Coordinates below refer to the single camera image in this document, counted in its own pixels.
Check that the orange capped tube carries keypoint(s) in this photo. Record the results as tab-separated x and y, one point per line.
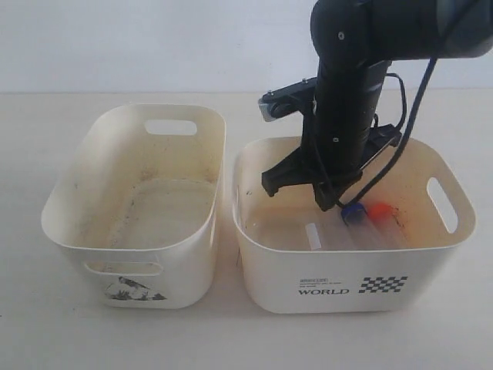
383	218

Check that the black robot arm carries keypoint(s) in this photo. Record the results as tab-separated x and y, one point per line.
356	42

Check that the blue capped tube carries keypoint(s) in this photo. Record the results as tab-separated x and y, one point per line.
359	226

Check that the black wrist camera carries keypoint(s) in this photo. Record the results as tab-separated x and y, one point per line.
298	97

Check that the white plastic bin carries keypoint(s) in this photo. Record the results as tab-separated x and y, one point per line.
137	210

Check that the white WORLD bin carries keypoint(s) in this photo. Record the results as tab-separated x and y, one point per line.
431	208

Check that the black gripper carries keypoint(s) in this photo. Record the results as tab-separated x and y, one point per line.
338	135

